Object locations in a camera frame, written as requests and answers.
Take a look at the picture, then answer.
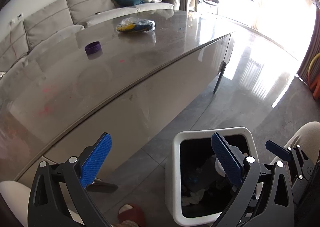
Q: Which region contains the black cable on sofa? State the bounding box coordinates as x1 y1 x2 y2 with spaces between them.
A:
7 21 36 62

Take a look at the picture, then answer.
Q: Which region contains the clear bag with blue contents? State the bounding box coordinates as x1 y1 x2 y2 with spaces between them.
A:
116 18 156 33

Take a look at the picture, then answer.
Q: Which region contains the metal table leg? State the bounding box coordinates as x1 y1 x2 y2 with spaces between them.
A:
213 62 227 94

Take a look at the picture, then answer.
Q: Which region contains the red slipper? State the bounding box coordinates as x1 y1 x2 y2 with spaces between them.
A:
118 204 146 227

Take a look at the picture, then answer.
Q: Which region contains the grey fabric sofa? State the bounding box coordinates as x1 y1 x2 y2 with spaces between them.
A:
1 0 180 72

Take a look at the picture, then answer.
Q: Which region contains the white trash bin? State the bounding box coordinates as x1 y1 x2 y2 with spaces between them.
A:
165 127 259 226

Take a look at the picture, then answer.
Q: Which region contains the person's beige trouser leg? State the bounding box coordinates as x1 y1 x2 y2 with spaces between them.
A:
269 121 320 183

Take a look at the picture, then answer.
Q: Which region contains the round white blue lid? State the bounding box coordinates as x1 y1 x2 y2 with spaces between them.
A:
213 154 227 178

